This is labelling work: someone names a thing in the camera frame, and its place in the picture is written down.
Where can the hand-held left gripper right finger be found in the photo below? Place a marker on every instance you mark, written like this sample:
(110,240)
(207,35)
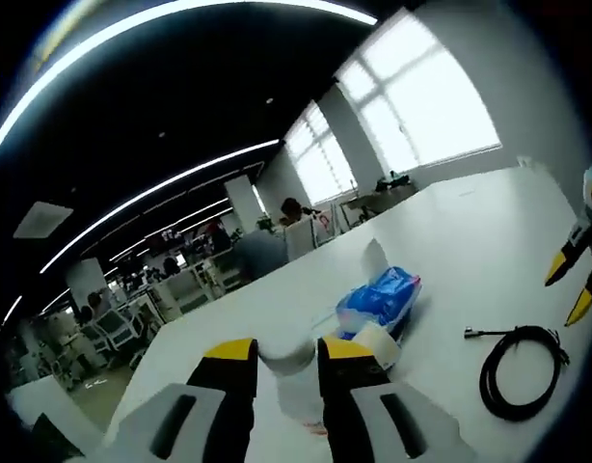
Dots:
(354,395)

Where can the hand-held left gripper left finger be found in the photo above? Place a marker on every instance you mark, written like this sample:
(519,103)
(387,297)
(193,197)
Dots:
(214,395)

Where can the clear plastic water bottle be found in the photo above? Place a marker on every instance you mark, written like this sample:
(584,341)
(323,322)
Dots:
(288,357)

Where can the blue tissue pack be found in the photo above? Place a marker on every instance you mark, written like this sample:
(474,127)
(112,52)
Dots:
(378,299)

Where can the green potted plant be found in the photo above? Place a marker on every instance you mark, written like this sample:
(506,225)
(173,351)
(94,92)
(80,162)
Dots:
(264,224)

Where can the dark teal bag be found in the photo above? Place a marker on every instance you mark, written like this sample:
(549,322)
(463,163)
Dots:
(395,182)

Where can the grey side desk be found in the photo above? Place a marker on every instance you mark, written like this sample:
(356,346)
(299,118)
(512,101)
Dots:
(373,202)

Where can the window with blinds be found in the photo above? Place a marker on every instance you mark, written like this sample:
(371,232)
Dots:
(325,164)
(421,96)

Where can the long ceiling strip light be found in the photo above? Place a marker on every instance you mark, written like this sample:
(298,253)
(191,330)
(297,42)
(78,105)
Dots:
(156,193)
(132,53)

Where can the white ceiling air vent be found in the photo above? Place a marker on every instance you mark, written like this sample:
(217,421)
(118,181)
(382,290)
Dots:
(43,220)

